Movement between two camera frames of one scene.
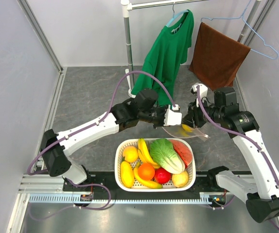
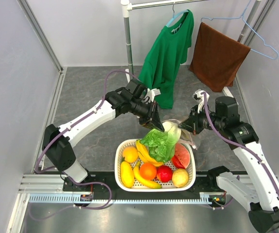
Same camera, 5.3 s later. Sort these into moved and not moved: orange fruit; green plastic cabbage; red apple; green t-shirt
Moved: green plastic cabbage
Not moved: green t-shirt; orange fruit; red apple
